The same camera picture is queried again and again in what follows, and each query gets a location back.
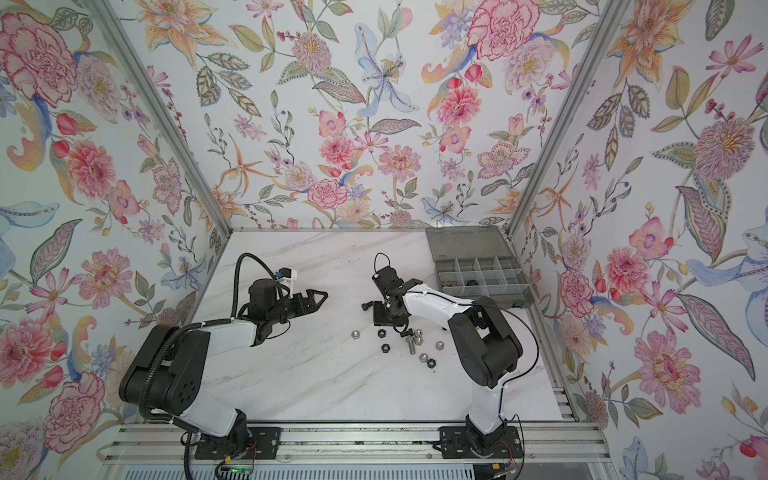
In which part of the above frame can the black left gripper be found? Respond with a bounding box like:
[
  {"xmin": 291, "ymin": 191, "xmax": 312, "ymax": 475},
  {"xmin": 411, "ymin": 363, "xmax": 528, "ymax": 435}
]
[{"xmin": 266, "ymin": 288, "xmax": 327, "ymax": 327}]

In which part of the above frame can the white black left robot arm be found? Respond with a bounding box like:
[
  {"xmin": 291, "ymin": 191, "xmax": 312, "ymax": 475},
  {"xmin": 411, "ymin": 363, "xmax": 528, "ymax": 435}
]
[{"xmin": 118, "ymin": 279, "xmax": 328, "ymax": 438}]

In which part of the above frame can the silver bolt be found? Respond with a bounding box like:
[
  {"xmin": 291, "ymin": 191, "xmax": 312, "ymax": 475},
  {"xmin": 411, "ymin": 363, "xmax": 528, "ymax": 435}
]
[{"xmin": 406, "ymin": 336, "xmax": 416, "ymax": 355}]

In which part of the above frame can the grey plastic organizer box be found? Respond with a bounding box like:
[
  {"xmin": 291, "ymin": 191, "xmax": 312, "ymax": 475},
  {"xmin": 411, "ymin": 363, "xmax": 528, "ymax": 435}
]
[{"xmin": 425, "ymin": 226, "xmax": 533, "ymax": 309}]

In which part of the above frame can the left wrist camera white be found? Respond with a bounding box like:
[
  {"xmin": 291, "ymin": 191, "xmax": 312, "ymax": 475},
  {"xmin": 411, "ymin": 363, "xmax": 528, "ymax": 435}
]
[{"xmin": 275, "ymin": 267, "xmax": 298, "ymax": 289}]

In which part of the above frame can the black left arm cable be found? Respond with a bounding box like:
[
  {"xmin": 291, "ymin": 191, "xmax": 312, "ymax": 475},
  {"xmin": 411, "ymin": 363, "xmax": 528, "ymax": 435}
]
[{"xmin": 230, "ymin": 252, "xmax": 283, "ymax": 319}]

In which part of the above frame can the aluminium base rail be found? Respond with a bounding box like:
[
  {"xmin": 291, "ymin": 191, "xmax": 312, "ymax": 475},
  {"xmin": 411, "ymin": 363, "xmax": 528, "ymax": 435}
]
[{"xmin": 96, "ymin": 422, "xmax": 611, "ymax": 466}]

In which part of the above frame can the aluminium corner post left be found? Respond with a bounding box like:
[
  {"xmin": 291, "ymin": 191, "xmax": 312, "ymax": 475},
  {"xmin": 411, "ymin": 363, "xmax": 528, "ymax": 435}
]
[{"xmin": 85, "ymin": 0, "xmax": 233, "ymax": 241}]

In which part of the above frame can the aluminium corner post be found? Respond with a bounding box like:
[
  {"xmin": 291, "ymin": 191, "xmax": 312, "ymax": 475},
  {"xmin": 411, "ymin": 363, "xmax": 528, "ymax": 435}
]
[
  {"xmin": 509, "ymin": 1, "xmax": 631, "ymax": 239},
  {"xmin": 85, "ymin": 0, "xmax": 233, "ymax": 241}
]

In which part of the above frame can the aluminium corner post right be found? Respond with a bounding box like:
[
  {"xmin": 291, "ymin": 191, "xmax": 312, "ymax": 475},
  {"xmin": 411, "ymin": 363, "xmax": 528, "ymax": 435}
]
[{"xmin": 509, "ymin": 1, "xmax": 631, "ymax": 239}]

